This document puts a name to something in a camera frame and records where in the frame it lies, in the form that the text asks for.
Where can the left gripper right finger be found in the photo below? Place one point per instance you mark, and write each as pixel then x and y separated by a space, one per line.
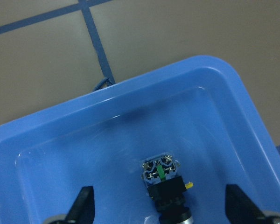
pixel 240 209

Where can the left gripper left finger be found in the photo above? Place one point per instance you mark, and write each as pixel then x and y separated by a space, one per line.
pixel 83 208

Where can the red emergency stop button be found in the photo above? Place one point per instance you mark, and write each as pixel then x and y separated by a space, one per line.
pixel 166 188

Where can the blue plastic tray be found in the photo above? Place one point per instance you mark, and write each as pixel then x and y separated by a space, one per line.
pixel 197 109

